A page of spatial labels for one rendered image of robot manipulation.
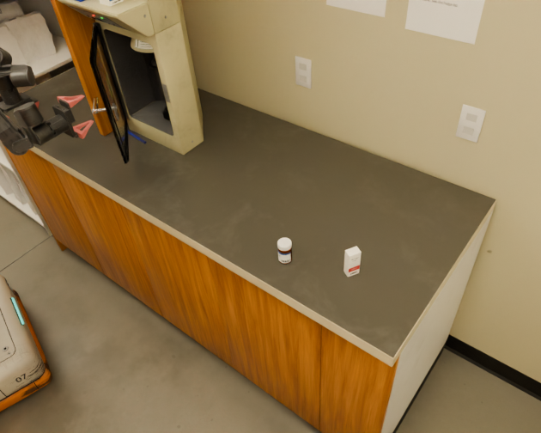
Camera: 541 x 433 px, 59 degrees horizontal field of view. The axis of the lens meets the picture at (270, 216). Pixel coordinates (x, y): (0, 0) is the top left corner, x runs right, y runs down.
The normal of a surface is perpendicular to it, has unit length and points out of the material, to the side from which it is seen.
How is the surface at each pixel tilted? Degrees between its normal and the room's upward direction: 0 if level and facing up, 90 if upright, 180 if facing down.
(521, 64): 90
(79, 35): 90
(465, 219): 1
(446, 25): 90
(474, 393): 0
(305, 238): 0
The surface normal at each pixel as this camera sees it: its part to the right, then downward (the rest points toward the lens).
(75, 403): -0.07, -0.72
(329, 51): -0.62, 0.58
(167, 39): 0.79, 0.40
